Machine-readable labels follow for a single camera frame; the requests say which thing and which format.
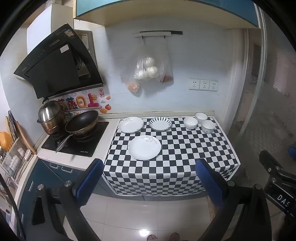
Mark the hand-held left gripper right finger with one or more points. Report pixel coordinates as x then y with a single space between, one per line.
209 183

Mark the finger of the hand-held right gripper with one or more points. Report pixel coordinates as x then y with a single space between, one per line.
267 159

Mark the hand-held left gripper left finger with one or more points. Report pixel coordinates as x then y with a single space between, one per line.
90 183

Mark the white bowl with small print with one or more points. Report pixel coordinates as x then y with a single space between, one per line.
208 127

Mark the plain white bowl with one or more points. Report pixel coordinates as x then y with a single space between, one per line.
190 122

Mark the large white flower plate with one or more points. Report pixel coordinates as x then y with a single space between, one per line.
144 148

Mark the white bowl with dark rim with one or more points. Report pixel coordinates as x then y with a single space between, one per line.
201 115

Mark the white plate with dark rim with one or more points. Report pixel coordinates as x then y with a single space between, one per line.
130 125

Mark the white plate with striped rim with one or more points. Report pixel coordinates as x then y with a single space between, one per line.
160 124

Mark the black and white checkered tablecloth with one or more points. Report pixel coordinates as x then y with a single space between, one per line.
180 162

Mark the black glass cooktop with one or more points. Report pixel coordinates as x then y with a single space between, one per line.
92 143

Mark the blue base cabinet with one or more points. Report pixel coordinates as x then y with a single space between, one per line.
46 176

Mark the person's right foot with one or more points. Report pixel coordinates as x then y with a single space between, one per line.
175 236

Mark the person's foot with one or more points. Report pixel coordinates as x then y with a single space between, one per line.
151 237
175 236

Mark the glass sliding door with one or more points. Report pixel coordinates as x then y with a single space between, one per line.
266 92

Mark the wooden cutting board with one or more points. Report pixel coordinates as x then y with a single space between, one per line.
25 141

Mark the person's left foot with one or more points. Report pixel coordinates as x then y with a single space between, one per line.
151 237

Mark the stainless steel steamer pot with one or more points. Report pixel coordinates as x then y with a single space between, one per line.
50 113

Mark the orange plastic container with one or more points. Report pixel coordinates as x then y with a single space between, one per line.
4 140

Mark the dark cutting board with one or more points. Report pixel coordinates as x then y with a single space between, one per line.
12 122

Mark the small bag of orange food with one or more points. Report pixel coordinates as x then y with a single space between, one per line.
133 87

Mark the clear bag with red food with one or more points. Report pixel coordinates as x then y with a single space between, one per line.
168 78

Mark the black range hood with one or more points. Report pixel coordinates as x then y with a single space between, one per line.
53 64

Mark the clear bag of white buns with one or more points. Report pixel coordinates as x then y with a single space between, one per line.
148 69

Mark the white chimney cover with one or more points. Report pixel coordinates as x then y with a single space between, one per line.
44 30

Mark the colourful wall stickers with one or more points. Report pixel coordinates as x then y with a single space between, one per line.
81 102

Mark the white wall socket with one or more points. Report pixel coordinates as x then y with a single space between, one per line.
204 85
194 84
213 85

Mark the wall hook rail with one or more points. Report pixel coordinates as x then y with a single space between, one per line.
152 34

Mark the blue wall cabinet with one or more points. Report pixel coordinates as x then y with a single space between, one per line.
161 7

